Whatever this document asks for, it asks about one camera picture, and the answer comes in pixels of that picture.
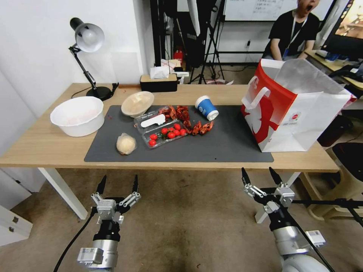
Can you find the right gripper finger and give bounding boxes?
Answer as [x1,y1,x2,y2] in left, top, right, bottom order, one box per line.
[241,167,267,199]
[268,167,290,191]

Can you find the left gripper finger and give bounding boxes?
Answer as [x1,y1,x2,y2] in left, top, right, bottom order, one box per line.
[119,174,141,212]
[90,175,108,205]

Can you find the clear disposable takeout box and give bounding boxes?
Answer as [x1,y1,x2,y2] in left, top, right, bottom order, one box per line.
[133,112,189,150]

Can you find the red and white delivery bag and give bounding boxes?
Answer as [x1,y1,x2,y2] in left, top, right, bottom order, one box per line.
[241,59,357,153]

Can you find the white label in box lid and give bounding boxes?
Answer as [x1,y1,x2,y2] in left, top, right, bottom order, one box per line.
[141,114,166,128]

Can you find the round lidded takeout bowl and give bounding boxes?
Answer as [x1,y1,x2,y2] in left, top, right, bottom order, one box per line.
[121,91,155,118]

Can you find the black tissue box wooden lid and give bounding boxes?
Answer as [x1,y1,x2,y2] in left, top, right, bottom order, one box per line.
[139,74,178,93]

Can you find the cardboard box with red tape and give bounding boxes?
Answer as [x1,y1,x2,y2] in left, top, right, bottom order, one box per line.
[161,59,182,70]

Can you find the wrapped round bun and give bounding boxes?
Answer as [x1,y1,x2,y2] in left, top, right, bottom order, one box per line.
[116,133,138,155]

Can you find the dark grey table mat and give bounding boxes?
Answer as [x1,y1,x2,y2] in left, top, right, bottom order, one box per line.
[84,105,275,163]

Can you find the black tripod bar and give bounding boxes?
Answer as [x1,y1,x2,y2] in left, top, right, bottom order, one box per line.
[292,198,363,227]

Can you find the wooden table white legs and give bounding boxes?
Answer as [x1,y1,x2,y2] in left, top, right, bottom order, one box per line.
[0,82,340,224]

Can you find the beige plastic stool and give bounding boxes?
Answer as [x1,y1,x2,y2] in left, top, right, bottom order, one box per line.
[300,143,363,221]

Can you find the large white bowl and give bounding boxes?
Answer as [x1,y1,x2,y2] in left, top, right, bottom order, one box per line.
[50,96,105,138]

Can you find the blue paper cup white lid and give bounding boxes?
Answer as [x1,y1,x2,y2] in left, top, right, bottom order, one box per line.
[195,95,219,119]

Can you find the white cabinet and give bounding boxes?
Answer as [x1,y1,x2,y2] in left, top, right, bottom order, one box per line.
[0,167,47,247]

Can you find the white tissue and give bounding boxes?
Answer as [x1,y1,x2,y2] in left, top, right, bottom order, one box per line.
[149,67,170,79]

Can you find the wooden office desk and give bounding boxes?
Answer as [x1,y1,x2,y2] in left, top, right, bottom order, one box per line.
[305,49,363,85]

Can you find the black tripod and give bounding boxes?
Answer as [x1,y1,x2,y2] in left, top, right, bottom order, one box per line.
[188,0,227,85]

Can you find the person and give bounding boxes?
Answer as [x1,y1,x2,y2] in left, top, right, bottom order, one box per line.
[262,0,321,62]

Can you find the black and white desk lamp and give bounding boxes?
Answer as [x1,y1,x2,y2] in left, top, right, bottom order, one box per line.
[68,17,119,102]

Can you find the black computer monitor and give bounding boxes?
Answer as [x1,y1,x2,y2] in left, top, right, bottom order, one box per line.
[323,0,363,54]

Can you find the whiteboard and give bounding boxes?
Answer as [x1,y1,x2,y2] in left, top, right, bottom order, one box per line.
[224,0,335,22]

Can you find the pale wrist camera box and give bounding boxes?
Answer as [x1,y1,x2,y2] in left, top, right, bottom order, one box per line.
[96,199,117,223]
[273,185,295,207]

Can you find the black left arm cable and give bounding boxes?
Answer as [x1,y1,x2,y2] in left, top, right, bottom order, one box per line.
[53,208,98,272]

